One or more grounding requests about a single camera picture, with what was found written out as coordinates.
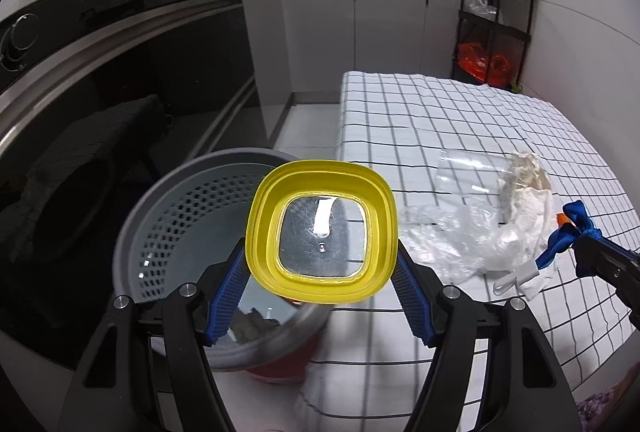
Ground white checkered tablecloth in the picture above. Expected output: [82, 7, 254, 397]
[294, 71, 639, 431]

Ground clear plastic bag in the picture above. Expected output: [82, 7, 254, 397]
[398, 204, 523, 284]

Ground black metal shelf rack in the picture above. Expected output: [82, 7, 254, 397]
[451, 0, 536, 92]

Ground grey perforated trash basket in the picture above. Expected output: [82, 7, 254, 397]
[113, 147, 331, 383]

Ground red plastic bag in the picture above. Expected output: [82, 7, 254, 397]
[457, 42, 512, 88]

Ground person's right hand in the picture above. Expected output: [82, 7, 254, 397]
[577, 369, 639, 432]

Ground clear plastic container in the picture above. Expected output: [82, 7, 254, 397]
[434, 150, 511, 208]

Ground yellow rimmed container lid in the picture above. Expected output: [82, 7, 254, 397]
[244, 160, 398, 305]

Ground blue ribbon strap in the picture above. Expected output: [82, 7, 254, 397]
[534, 199, 604, 271]

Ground black oven front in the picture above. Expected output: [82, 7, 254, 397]
[1, 0, 254, 369]

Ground orange peel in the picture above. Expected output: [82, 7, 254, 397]
[556, 213, 572, 227]

